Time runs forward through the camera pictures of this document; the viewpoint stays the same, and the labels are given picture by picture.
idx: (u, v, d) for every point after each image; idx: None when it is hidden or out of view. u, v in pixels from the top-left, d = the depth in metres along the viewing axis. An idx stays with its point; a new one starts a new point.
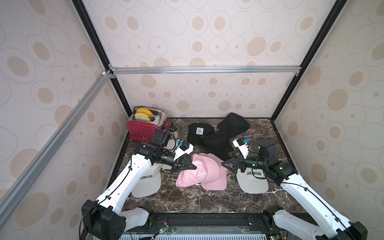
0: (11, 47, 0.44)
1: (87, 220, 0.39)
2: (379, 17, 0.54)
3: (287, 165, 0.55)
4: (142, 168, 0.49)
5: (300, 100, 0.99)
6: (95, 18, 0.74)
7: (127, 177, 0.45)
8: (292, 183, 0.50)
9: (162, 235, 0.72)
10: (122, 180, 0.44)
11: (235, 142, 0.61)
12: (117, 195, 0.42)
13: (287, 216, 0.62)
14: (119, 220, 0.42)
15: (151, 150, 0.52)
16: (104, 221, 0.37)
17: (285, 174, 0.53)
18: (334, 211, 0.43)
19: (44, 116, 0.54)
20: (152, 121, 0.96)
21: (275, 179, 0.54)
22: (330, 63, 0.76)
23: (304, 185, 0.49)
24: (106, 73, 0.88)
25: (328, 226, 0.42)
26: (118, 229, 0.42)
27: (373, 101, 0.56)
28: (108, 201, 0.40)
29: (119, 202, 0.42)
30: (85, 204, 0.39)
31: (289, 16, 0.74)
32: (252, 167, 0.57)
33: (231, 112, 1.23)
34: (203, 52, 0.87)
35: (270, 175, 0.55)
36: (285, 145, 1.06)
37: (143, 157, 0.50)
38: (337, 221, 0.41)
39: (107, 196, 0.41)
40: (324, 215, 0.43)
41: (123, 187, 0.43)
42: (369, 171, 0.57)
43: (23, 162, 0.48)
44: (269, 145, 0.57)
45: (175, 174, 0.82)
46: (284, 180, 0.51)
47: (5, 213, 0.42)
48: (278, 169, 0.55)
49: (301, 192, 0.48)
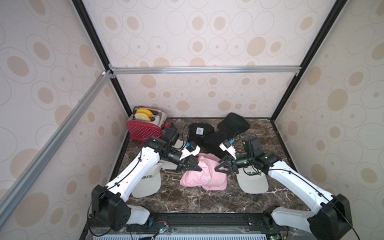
0: (11, 47, 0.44)
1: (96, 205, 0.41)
2: (380, 17, 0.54)
3: (272, 154, 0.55)
4: (151, 161, 0.50)
5: (300, 100, 0.99)
6: (95, 18, 0.74)
7: (136, 167, 0.47)
8: (277, 169, 0.54)
9: (162, 235, 0.72)
10: (131, 170, 0.46)
11: (222, 146, 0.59)
12: (125, 183, 0.43)
13: (283, 211, 0.64)
14: (125, 209, 0.43)
15: (160, 145, 0.53)
16: (112, 207, 0.38)
17: (271, 162, 0.57)
18: (317, 188, 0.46)
19: (44, 116, 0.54)
20: (152, 121, 0.96)
21: (262, 169, 0.57)
22: (330, 63, 0.76)
23: (288, 169, 0.53)
24: (106, 73, 0.88)
25: (313, 202, 0.44)
26: (123, 217, 0.43)
27: (373, 101, 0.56)
28: (116, 188, 0.42)
29: (127, 189, 0.43)
30: (95, 189, 0.41)
31: (289, 16, 0.74)
32: (243, 165, 0.65)
33: (231, 112, 1.23)
34: (203, 52, 0.87)
35: (257, 166, 0.58)
36: (285, 145, 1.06)
37: (152, 150, 0.51)
38: (320, 196, 0.44)
39: (116, 183, 0.43)
40: (308, 193, 0.45)
41: (131, 176, 0.45)
42: (369, 171, 0.58)
43: (23, 162, 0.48)
44: (251, 138, 0.63)
45: (174, 174, 0.82)
46: (270, 167, 0.55)
47: (5, 212, 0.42)
48: (264, 158, 0.59)
49: (286, 175, 0.51)
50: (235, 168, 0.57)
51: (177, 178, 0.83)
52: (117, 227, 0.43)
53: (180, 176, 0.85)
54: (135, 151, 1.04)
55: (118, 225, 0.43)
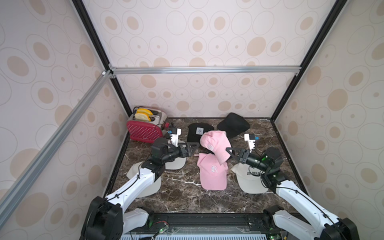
0: (11, 47, 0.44)
1: (92, 216, 0.41)
2: (379, 17, 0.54)
3: (281, 173, 0.62)
4: (149, 179, 0.55)
5: (300, 100, 0.99)
6: (95, 18, 0.74)
7: (135, 183, 0.50)
8: (283, 187, 0.56)
9: (162, 235, 0.72)
10: (130, 185, 0.49)
11: (246, 136, 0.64)
12: (124, 196, 0.45)
13: (287, 216, 0.62)
14: (118, 225, 0.42)
15: (156, 167, 0.59)
16: (111, 218, 0.40)
17: (278, 181, 0.58)
18: (324, 209, 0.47)
19: (43, 116, 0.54)
20: (152, 121, 0.96)
21: (270, 187, 0.59)
22: (330, 63, 0.76)
23: (295, 188, 0.54)
24: (106, 73, 0.88)
25: (317, 223, 0.45)
26: (115, 234, 0.42)
27: (373, 101, 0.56)
28: (116, 200, 0.44)
29: (126, 201, 0.45)
30: (94, 200, 0.42)
31: (289, 16, 0.74)
32: (251, 163, 0.65)
33: (230, 112, 1.23)
34: (203, 52, 0.87)
35: (266, 183, 0.61)
36: (285, 145, 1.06)
37: (150, 171, 0.57)
38: (325, 217, 0.44)
39: (116, 195, 0.45)
40: (313, 213, 0.46)
41: (131, 190, 0.48)
42: (369, 171, 0.58)
43: (23, 162, 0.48)
44: (278, 157, 0.57)
45: (175, 174, 0.82)
46: (277, 185, 0.57)
47: (5, 213, 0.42)
48: (272, 176, 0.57)
49: (292, 194, 0.53)
50: (244, 160, 0.63)
51: (177, 178, 0.83)
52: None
53: (180, 176, 0.85)
54: (135, 151, 1.04)
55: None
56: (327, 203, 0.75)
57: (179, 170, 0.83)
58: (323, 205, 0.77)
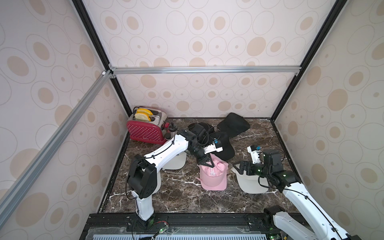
0: (11, 47, 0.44)
1: (132, 170, 0.49)
2: (379, 17, 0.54)
3: (291, 173, 0.58)
4: (181, 147, 0.57)
5: (300, 100, 0.99)
6: (95, 18, 0.74)
7: (170, 147, 0.54)
8: (293, 190, 0.52)
9: (162, 235, 0.72)
10: (164, 149, 0.53)
11: (248, 148, 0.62)
12: (159, 157, 0.50)
13: (287, 219, 0.61)
14: (153, 181, 0.48)
15: (191, 135, 0.60)
16: (147, 175, 0.45)
17: (288, 181, 0.55)
18: (332, 222, 0.44)
19: (43, 116, 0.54)
20: (152, 121, 0.96)
21: (278, 186, 0.56)
22: (330, 63, 0.76)
23: (305, 193, 0.51)
24: (106, 73, 0.88)
25: (324, 235, 0.43)
26: (151, 187, 0.49)
27: (374, 101, 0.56)
28: (152, 159, 0.49)
29: (160, 164, 0.50)
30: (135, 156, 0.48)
31: (289, 16, 0.74)
32: (258, 173, 0.68)
33: (231, 112, 1.23)
34: (203, 51, 0.87)
35: (273, 181, 0.58)
36: (285, 145, 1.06)
37: (184, 138, 0.58)
38: (333, 231, 0.42)
39: (152, 155, 0.50)
40: (321, 224, 0.44)
41: (165, 154, 0.51)
42: (370, 171, 0.57)
43: (23, 162, 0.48)
44: (272, 151, 0.62)
45: (174, 174, 0.82)
46: (286, 186, 0.53)
47: (4, 213, 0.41)
48: (281, 175, 0.57)
49: (301, 199, 0.49)
50: (249, 170, 0.70)
51: (177, 178, 0.83)
52: (145, 194, 0.48)
53: (180, 176, 0.85)
54: (135, 151, 1.04)
55: (146, 193, 0.49)
56: (327, 203, 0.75)
57: (179, 170, 0.83)
58: (323, 205, 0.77)
